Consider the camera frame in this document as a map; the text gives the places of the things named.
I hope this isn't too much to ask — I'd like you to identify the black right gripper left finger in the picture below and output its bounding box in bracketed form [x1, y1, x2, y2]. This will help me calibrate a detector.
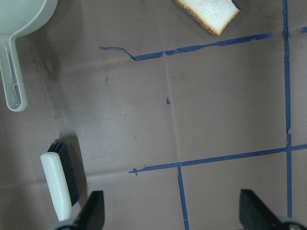
[71, 190, 105, 230]

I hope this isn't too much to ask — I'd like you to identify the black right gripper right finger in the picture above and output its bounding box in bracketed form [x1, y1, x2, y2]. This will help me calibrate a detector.
[239, 189, 282, 230]

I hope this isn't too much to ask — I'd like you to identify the white bread slice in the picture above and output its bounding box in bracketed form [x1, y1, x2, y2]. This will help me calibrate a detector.
[176, 0, 240, 36]

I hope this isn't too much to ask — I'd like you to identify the pale green dustpan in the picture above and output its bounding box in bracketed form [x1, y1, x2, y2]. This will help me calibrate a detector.
[0, 0, 58, 112]

